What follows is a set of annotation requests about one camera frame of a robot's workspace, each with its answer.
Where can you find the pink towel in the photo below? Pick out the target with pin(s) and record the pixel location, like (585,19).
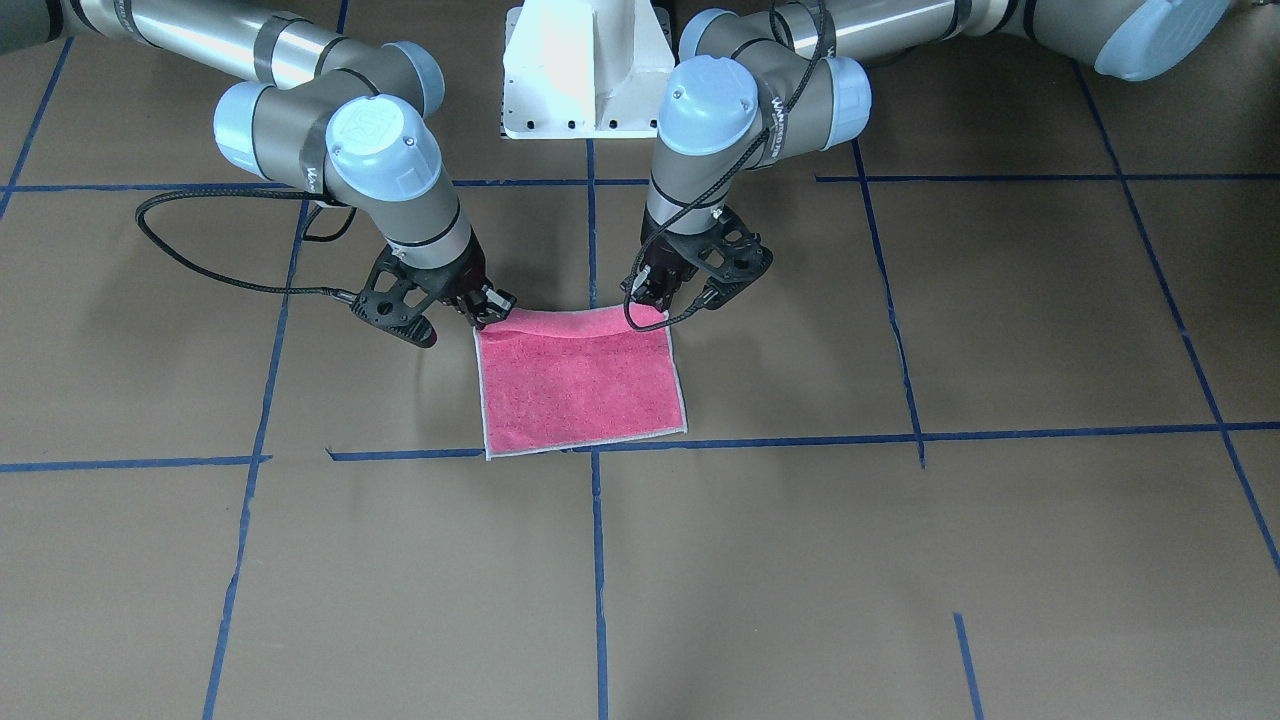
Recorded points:
(552,381)

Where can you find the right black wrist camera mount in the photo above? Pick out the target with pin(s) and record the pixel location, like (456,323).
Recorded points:
(396,296)

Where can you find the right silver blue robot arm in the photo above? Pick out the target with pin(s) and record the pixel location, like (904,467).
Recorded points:
(338,122)

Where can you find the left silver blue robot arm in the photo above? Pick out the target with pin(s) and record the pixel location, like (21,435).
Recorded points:
(751,90)

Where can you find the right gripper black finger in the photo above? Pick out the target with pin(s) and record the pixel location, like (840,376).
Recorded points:
(489,306)

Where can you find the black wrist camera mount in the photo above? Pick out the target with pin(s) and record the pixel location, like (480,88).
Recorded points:
(396,296)
(732,256)

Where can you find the white pedestal column base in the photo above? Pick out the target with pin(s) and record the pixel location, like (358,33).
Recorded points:
(585,69)

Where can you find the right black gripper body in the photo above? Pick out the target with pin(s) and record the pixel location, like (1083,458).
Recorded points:
(461,281)

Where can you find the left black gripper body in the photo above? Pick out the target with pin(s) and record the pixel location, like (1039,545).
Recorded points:
(668,275)

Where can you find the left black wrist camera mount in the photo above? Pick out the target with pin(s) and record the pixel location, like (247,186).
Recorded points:
(732,256)

